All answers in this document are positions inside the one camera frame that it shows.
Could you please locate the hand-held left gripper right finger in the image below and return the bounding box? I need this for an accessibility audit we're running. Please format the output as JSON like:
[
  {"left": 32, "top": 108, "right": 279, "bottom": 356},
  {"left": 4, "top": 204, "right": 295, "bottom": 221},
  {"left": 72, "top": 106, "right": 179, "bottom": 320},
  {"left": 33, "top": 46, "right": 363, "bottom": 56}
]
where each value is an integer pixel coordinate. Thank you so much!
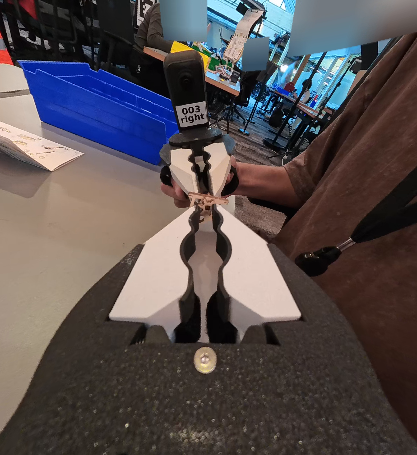
[{"left": 211, "top": 207, "right": 302, "bottom": 339}]

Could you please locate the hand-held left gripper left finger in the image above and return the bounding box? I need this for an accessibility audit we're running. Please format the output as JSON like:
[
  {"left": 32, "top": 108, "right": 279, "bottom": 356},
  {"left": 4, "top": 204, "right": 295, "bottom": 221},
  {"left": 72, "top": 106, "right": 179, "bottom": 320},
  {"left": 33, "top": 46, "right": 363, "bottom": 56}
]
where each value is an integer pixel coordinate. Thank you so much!
[{"left": 108, "top": 208, "right": 202, "bottom": 342}]

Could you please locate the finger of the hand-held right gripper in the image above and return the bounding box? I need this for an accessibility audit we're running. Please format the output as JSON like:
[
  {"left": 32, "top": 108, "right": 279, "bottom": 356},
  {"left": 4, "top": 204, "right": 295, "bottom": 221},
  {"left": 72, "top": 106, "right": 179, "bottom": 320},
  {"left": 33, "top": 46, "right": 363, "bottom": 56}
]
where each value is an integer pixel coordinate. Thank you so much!
[
  {"left": 168, "top": 147, "right": 200, "bottom": 201},
  {"left": 204, "top": 142, "right": 231, "bottom": 197}
]

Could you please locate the wooden frame piece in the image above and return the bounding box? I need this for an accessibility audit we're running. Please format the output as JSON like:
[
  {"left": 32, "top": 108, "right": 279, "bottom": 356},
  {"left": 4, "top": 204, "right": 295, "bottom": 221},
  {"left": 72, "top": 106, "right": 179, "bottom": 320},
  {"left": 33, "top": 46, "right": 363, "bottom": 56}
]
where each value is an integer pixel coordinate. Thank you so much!
[{"left": 188, "top": 192, "right": 229, "bottom": 223}]

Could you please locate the person's right forearm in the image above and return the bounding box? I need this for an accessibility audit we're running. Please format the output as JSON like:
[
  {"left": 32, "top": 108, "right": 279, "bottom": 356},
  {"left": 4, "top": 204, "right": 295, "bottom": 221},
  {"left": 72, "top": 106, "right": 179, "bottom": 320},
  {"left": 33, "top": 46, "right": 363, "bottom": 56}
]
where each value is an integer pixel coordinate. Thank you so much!
[{"left": 251, "top": 165, "right": 300, "bottom": 208}]

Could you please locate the person's right hand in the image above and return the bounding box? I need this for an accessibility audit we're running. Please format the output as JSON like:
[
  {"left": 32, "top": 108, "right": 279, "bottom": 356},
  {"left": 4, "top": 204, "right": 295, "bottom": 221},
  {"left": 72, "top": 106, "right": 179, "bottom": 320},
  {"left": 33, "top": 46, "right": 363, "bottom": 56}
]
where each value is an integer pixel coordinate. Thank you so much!
[{"left": 160, "top": 162, "right": 253, "bottom": 209}]

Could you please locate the wooden desk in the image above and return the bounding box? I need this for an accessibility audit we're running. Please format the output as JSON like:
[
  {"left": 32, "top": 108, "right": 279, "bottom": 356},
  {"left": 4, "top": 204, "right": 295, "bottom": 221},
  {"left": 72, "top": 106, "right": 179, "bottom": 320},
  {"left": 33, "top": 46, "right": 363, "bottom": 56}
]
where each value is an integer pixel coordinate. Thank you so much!
[{"left": 143, "top": 45, "right": 241, "bottom": 96}]

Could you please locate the printed paper strip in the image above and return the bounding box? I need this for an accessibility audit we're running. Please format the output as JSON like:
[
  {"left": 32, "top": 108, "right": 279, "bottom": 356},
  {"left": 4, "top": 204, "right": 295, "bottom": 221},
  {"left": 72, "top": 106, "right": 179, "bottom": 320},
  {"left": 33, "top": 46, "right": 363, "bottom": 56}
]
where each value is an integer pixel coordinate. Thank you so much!
[{"left": 224, "top": 9, "right": 265, "bottom": 59}]

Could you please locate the blue plastic bin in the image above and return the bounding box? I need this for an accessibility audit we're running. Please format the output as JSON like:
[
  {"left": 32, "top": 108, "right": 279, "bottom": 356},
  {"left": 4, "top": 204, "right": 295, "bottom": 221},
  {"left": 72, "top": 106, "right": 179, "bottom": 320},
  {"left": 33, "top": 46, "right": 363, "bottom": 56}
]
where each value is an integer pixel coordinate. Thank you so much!
[{"left": 17, "top": 60, "right": 179, "bottom": 166}]

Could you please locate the white instruction booklet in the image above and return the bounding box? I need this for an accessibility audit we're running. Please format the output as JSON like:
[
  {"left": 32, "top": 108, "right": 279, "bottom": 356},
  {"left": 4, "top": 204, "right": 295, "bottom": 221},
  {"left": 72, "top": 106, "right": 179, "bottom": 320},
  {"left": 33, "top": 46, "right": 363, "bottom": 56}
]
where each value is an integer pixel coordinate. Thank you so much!
[{"left": 0, "top": 120, "right": 84, "bottom": 172}]

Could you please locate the black lanyard strap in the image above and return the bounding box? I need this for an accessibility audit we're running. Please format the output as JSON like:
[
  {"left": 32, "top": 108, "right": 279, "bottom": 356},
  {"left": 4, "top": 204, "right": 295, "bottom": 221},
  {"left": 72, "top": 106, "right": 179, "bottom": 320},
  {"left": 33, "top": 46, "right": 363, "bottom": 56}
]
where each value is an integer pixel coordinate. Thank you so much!
[{"left": 295, "top": 147, "right": 417, "bottom": 277}]

